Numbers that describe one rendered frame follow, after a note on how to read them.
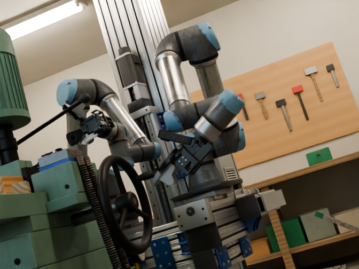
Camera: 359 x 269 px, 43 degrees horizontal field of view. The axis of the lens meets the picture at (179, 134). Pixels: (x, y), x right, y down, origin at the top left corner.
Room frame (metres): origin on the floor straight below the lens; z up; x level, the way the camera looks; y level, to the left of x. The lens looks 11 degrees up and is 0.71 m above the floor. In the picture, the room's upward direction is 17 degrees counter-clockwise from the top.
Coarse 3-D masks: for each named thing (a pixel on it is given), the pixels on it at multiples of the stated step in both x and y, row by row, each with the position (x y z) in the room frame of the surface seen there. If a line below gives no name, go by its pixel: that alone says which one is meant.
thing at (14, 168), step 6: (12, 162) 1.34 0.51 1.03; (18, 162) 1.34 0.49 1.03; (24, 162) 1.37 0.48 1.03; (30, 162) 1.40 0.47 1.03; (0, 168) 1.35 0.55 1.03; (6, 168) 1.35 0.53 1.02; (12, 168) 1.34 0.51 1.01; (18, 168) 1.34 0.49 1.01; (0, 174) 1.36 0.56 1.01; (6, 174) 1.35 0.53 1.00; (12, 174) 1.34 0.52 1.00; (18, 174) 1.34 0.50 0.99
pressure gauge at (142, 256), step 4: (144, 252) 1.60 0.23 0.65; (132, 256) 1.55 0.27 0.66; (136, 256) 1.55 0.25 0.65; (140, 256) 1.56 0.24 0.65; (144, 256) 1.59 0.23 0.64; (132, 260) 1.56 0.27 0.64; (136, 260) 1.56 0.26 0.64; (140, 260) 1.56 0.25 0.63; (144, 260) 1.58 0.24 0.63; (136, 264) 1.57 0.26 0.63
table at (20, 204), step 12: (84, 192) 1.25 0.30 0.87; (0, 204) 1.05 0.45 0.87; (12, 204) 1.09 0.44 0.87; (24, 204) 1.14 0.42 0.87; (36, 204) 1.18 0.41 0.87; (48, 204) 1.22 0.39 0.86; (60, 204) 1.21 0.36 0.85; (72, 204) 1.20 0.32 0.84; (84, 204) 1.28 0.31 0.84; (0, 216) 1.04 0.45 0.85; (12, 216) 1.08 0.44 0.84; (24, 216) 1.13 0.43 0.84
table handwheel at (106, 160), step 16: (112, 160) 1.24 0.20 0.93; (128, 176) 1.39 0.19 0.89; (128, 192) 1.28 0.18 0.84; (144, 192) 1.41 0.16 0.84; (112, 208) 1.29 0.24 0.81; (128, 208) 1.27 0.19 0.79; (144, 208) 1.41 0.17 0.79; (80, 224) 1.33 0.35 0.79; (112, 224) 1.16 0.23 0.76; (144, 224) 1.39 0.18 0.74; (128, 240) 1.21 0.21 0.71; (144, 240) 1.33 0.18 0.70
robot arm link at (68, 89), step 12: (60, 84) 1.83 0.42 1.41; (72, 84) 1.80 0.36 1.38; (84, 84) 1.84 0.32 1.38; (96, 84) 1.88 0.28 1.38; (60, 96) 1.83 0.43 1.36; (72, 96) 1.80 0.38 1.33; (96, 96) 1.89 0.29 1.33; (84, 108) 1.86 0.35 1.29; (72, 120) 1.86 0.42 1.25; (84, 156) 1.93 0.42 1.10
